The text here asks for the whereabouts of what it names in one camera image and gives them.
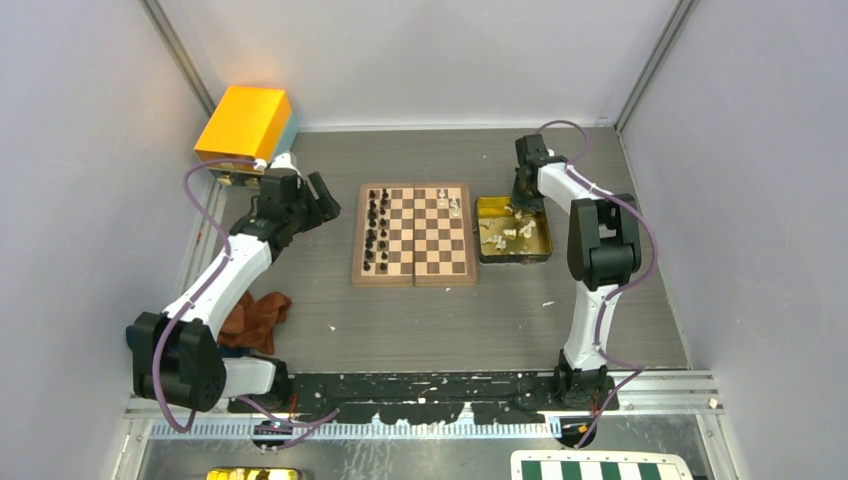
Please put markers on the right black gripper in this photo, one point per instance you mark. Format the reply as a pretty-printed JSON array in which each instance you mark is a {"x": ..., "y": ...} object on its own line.
[{"x": 520, "y": 203}]

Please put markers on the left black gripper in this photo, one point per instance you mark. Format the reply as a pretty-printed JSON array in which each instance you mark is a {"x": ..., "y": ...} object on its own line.
[{"x": 323, "y": 209}]

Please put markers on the wooden chess board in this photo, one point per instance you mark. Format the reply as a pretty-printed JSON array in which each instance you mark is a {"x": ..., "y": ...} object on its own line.
[{"x": 402, "y": 238}]

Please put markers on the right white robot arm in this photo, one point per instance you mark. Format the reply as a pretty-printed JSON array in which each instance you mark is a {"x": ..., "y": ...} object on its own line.
[{"x": 603, "y": 252}]

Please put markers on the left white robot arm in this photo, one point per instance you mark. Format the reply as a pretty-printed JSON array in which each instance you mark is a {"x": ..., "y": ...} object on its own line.
[{"x": 175, "y": 357}]

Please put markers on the green white checkered board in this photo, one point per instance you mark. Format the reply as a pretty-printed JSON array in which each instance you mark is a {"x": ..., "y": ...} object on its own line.
[{"x": 594, "y": 464}]

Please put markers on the gold tin tray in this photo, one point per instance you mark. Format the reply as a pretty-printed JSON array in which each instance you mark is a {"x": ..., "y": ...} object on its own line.
[{"x": 507, "y": 235}]

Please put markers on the yellow teal drawer box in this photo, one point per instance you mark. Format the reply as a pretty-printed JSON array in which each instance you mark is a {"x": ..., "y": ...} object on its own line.
[{"x": 249, "y": 123}]

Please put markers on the orange cloth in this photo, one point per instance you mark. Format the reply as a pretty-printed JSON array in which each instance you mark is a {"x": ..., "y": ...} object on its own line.
[{"x": 251, "y": 322}]

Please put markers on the dark blue cloth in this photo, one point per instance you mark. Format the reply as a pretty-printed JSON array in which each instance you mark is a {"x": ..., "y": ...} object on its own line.
[{"x": 129, "y": 337}]

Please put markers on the gold tin front edge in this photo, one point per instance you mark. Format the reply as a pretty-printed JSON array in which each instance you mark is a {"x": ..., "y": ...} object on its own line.
[{"x": 254, "y": 473}]

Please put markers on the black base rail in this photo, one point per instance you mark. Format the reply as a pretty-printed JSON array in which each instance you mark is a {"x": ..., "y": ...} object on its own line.
[{"x": 428, "y": 398}]

